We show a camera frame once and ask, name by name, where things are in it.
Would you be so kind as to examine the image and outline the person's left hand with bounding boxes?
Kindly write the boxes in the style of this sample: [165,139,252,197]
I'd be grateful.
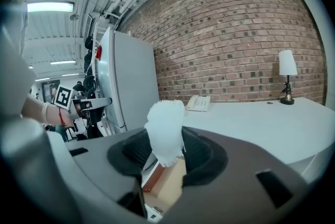
[64,110,78,127]

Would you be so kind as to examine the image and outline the white corded telephone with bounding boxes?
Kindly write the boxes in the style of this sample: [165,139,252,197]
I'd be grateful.
[184,95,211,113]

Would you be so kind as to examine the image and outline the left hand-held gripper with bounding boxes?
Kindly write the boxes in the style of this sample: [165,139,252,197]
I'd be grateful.
[53,83,113,132]

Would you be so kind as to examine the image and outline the white cloth piece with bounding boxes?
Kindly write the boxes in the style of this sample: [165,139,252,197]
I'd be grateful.
[144,99,186,167]

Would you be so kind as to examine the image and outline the person's left forearm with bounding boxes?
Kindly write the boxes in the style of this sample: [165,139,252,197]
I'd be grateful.
[20,94,66,127]

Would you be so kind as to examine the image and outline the white drawer with brown inside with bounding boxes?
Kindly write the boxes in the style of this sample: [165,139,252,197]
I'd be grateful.
[141,152,188,220]

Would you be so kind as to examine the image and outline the white bracelet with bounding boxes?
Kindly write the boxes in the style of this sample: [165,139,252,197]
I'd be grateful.
[42,102,51,124]

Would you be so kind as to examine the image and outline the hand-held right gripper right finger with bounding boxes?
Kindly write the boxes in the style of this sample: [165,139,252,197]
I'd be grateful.
[162,126,309,224]

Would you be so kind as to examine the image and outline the black hanging gear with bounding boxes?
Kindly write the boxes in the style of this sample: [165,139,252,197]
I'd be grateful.
[83,34,98,99]

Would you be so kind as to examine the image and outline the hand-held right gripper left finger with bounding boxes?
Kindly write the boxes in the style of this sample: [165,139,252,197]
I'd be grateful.
[65,128,153,201]

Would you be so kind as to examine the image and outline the grey refrigerator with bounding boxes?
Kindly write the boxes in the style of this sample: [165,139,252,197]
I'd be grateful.
[95,26,161,137]

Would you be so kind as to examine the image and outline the table lamp with white shade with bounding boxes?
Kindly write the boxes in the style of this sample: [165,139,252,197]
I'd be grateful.
[278,49,298,106]

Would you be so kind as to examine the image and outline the red string bracelet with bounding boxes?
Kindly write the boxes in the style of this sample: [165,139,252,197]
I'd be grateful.
[58,107,66,127]

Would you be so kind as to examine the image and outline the person's grey sweater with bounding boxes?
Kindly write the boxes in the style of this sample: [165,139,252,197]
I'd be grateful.
[0,0,37,119]

